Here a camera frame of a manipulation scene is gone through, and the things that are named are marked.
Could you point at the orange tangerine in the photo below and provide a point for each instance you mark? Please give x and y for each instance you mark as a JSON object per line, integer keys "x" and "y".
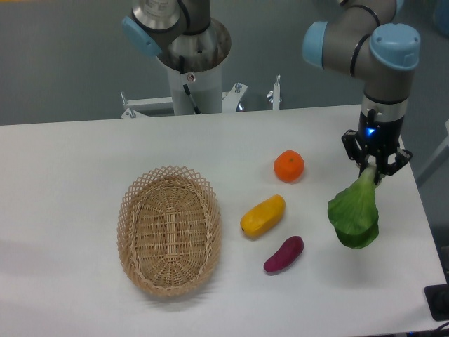
{"x": 288, "y": 166}

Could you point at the green leafy vegetable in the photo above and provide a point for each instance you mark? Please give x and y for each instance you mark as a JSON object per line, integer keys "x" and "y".
{"x": 353, "y": 212}

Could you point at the yellow mango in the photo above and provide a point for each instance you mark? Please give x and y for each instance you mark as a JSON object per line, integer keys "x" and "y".
{"x": 263, "y": 217}

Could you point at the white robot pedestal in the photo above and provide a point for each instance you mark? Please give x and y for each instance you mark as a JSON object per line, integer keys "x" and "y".
{"x": 194, "y": 62}

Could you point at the black box at edge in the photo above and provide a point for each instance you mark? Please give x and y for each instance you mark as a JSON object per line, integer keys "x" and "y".
{"x": 437, "y": 300}

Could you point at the purple sweet potato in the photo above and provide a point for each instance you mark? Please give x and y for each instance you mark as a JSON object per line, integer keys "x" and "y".
{"x": 287, "y": 253}

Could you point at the woven wicker basket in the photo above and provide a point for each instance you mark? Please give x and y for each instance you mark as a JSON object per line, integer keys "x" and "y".
{"x": 169, "y": 231}

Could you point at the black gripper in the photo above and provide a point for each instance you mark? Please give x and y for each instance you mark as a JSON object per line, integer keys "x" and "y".
{"x": 379, "y": 137}

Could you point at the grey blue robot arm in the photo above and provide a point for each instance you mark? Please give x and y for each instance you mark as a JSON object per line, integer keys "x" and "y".
{"x": 364, "y": 43}

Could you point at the white metal mounting frame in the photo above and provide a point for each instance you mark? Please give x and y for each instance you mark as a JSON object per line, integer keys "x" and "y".
{"x": 210, "y": 101}

